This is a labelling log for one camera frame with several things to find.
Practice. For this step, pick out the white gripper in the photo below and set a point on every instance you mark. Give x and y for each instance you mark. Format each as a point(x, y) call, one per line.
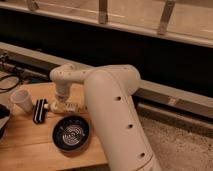
point(61, 97)

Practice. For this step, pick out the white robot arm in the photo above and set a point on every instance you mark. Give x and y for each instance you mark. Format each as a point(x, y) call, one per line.
point(108, 94)

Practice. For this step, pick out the black striped block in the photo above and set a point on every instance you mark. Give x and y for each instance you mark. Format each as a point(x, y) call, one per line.
point(40, 111)

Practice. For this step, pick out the white paper cup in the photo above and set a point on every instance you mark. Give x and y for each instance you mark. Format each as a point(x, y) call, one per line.
point(22, 99)

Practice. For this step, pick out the dark object at left edge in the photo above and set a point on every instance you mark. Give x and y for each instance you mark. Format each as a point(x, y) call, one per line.
point(4, 117)

